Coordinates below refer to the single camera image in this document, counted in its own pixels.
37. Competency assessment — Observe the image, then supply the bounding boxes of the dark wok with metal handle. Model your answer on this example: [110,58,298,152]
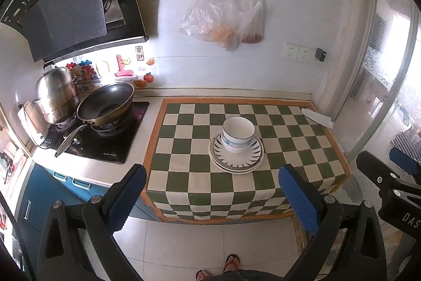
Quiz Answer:
[54,82,135,158]

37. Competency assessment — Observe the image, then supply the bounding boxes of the black gas stove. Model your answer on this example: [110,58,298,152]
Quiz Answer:
[34,101,150,165]

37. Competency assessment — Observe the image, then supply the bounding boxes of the large clear plastic bag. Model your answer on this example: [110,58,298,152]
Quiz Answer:
[179,0,254,52]

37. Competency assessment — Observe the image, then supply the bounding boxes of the white wall socket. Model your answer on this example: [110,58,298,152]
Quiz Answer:
[283,42,299,60]
[297,45,314,63]

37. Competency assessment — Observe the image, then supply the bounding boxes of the cluster of colourful wall stickers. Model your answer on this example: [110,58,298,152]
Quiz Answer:
[64,45,156,92]

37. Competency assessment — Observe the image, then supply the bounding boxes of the small clear plastic bag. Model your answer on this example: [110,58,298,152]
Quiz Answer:
[242,0,264,45]

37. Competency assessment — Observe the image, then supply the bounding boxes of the stainless steel steamer pot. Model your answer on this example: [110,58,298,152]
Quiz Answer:
[32,62,81,125]

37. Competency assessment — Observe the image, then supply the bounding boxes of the white plate with brown rim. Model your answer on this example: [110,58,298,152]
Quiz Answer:
[209,133,264,174]

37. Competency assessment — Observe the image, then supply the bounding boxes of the black range hood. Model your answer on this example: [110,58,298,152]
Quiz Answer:
[0,0,149,62]

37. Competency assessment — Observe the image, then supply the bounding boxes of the white plate with blue stripes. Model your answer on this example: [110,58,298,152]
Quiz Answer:
[212,132,264,169]

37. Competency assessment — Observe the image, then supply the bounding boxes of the folded white paper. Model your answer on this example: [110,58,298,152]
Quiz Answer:
[302,107,333,129]

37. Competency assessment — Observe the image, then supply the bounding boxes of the green white checkered tablecloth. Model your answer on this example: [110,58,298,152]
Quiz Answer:
[141,97,352,222]

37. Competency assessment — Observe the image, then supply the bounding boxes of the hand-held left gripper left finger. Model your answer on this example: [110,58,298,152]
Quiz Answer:
[36,163,147,281]

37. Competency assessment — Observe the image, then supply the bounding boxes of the person's right foot in sandal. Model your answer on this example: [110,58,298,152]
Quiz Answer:
[223,254,240,273]

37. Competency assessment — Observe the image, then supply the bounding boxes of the blue kitchen cabinet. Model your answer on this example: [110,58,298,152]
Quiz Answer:
[13,162,158,268]

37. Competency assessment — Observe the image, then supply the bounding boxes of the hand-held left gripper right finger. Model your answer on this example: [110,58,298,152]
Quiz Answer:
[278,164,397,281]

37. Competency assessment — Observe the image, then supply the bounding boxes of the person's dark shorts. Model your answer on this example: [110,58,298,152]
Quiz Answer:
[210,269,283,281]

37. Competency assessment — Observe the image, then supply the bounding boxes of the white bowl with dark rim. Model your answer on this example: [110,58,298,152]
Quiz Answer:
[222,116,255,145]

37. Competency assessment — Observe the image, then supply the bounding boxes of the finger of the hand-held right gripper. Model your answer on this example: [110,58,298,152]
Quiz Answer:
[389,147,421,176]
[356,151,400,193]

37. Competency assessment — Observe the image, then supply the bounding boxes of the glass sliding door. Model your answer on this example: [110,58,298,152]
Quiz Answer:
[342,0,421,170]

